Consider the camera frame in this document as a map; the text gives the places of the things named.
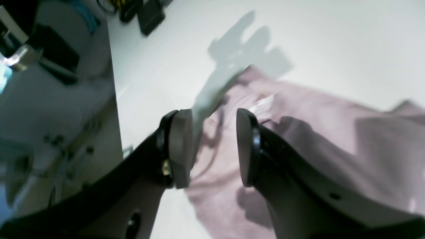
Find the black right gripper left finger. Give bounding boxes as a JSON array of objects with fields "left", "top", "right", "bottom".
[{"left": 1, "top": 109, "right": 194, "bottom": 239}]

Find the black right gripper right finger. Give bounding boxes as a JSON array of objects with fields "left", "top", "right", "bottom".
[{"left": 236, "top": 108, "right": 424, "bottom": 239}]

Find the mauve T-shirt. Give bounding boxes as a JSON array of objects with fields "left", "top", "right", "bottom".
[{"left": 186, "top": 66, "right": 424, "bottom": 239}]

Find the black power adapter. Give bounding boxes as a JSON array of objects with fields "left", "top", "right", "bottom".
[{"left": 137, "top": 0, "right": 165, "bottom": 37}]

